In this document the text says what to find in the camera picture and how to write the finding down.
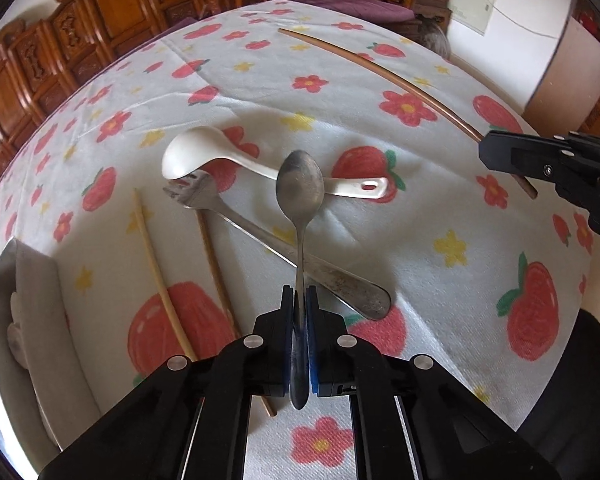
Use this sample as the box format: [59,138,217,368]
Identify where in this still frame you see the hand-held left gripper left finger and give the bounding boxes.
[37,285,298,480]

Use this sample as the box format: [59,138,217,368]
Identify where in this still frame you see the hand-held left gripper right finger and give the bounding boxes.
[305,285,563,480]

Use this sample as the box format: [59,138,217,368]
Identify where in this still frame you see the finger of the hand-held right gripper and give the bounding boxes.
[478,130,576,183]

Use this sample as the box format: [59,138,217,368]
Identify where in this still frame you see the metal spoon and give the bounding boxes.
[275,150,326,411]

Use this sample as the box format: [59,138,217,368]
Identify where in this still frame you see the reddish brown long chopstick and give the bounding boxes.
[278,28,539,200]

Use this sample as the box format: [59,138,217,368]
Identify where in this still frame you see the rectangular metal tin box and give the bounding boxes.
[0,237,104,454]

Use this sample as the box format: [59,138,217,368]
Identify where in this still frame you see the metal fork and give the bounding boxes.
[162,170,392,321]

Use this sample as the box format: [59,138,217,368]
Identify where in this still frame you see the strawberry flower print tablecloth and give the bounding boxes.
[0,0,589,480]

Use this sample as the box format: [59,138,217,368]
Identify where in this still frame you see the brown wooden chopstick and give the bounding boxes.
[194,209,278,417]

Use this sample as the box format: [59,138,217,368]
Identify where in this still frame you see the grey fluffy duster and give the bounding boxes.
[415,14,451,59]

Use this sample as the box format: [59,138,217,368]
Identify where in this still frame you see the light bamboo chopstick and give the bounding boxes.
[132,188,199,364]

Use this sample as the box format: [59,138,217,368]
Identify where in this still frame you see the wooden side table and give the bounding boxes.
[412,0,457,36]

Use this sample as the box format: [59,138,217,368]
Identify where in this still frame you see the person's dark clothing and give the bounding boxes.
[514,305,600,438]

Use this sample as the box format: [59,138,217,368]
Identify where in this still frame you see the small purple seat cushion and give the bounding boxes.
[290,0,414,24]

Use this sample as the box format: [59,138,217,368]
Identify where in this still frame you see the carved wooden sofa bench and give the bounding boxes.
[0,0,291,203]

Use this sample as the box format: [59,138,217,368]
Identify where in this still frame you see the white wall cable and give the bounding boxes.
[490,4,565,39]

